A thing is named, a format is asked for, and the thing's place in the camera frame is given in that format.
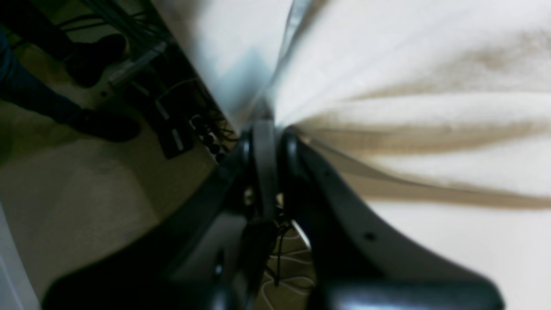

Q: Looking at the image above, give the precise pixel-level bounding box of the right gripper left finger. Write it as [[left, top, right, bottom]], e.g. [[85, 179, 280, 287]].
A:
[[42, 129, 276, 310]]

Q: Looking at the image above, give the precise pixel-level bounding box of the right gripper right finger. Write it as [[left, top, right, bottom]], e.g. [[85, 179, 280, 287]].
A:
[[280, 129, 505, 310]]

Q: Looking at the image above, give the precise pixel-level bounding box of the grey t-shirt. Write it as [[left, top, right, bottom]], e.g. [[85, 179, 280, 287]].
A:
[[153, 0, 550, 205]]

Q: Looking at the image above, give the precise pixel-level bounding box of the black power strip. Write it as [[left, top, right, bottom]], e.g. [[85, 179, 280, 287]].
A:
[[125, 75, 228, 163]]

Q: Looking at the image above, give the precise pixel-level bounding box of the person's black shoe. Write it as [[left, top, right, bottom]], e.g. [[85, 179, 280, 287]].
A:
[[64, 34, 127, 88]]

